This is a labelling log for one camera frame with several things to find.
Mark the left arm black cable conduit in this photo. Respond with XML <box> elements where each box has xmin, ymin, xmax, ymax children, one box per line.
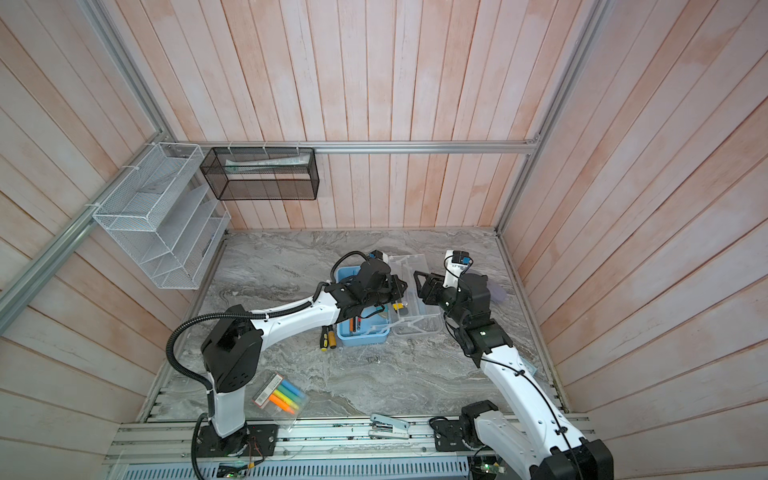
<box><xmin>165</xmin><ymin>250</ymin><xmax>370</xmax><ymax>480</ymax></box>

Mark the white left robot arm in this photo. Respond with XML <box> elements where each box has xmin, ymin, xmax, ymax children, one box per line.
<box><xmin>201</xmin><ymin>257</ymin><xmax>408</xmax><ymax>439</ymax></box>

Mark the lilac fabric glasses case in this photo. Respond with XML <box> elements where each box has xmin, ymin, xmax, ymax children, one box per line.
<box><xmin>487</xmin><ymin>282</ymin><xmax>507</xmax><ymax>304</ymax></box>

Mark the white stapler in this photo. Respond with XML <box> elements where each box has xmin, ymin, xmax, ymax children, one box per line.
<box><xmin>368</xmin><ymin>413</ymin><xmax>410</xmax><ymax>440</ymax></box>

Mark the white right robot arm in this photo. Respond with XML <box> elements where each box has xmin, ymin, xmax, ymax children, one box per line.
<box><xmin>414</xmin><ymin>271</ymin><xmax>614</xmax><ymax>479</ymax></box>

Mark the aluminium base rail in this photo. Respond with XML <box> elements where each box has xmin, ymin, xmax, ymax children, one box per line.
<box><xmin>104</xmin><ymin>412</ymin><xmax>602</xmax><ymax>466</ymax></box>

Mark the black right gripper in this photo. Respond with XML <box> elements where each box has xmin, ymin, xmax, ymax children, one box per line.
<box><xmin>416</xmin><ymin>269</ymin><xmax>469</xmax><ymax>330</ymax></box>

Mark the white wire mesh shelf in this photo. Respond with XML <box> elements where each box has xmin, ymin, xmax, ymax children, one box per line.
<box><xmin>94</xmin><ymin>143</ymin><xmax>231</xmax><ymax>290</ymax></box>

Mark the highlighter pack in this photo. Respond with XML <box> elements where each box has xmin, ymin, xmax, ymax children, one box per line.
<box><xmin>251</xmin><ymin>371</ymin><xmax>309</xmax><ymax>421</ymax></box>

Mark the black mesh wall basket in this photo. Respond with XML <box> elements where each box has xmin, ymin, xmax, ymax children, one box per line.
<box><xmin>201</xmin><ymin>146</ymin><xmax>320</xmax><ymax>201</ymax></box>

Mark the light blue tool box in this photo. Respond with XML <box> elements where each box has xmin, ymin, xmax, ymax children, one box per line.
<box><xmin>330</xmin><ymin>260</ymin><xmax>393</xmax><ymax>347</ymax></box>

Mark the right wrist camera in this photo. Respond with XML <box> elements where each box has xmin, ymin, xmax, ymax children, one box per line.
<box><xmin>443</xmin><ymin>250</ymin><xmax>472</xmax><ymax>288</ymax></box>

